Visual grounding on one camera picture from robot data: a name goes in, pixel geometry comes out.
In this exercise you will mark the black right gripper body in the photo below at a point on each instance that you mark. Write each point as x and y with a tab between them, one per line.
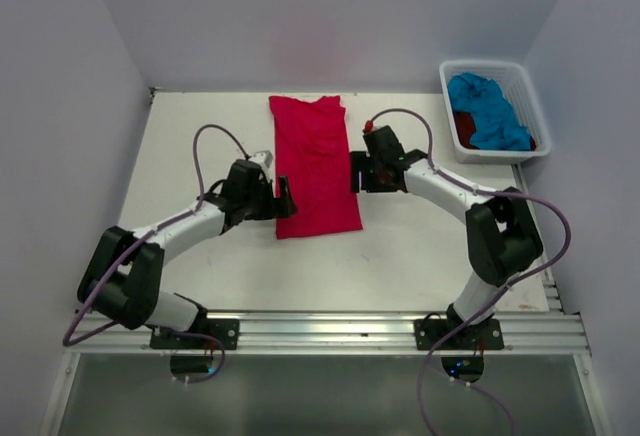
374	178

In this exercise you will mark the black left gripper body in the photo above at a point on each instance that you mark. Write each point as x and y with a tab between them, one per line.
260	204

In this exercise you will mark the pink red t shirt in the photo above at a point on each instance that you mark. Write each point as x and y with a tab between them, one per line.
312	151

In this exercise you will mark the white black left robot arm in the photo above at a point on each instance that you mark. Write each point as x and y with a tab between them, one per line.
123	278

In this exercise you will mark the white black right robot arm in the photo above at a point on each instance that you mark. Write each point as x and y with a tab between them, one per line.
502	238

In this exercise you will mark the dark red t shirt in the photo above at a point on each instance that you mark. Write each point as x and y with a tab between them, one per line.
492	134

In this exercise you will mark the blue t shirt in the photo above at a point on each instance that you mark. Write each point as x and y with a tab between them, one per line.
478	96

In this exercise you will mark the white plastic laundry basket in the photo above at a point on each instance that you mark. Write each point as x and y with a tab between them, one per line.
518	91

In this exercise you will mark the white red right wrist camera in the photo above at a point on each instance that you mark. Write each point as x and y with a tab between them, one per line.
369	127

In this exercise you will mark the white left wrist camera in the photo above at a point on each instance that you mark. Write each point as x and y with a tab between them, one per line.
264	158

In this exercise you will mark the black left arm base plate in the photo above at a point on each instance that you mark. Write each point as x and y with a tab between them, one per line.
204	334

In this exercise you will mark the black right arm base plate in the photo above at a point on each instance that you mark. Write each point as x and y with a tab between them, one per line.
438	332

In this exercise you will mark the aluminium mounting rail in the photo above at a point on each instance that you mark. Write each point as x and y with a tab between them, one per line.
394	333

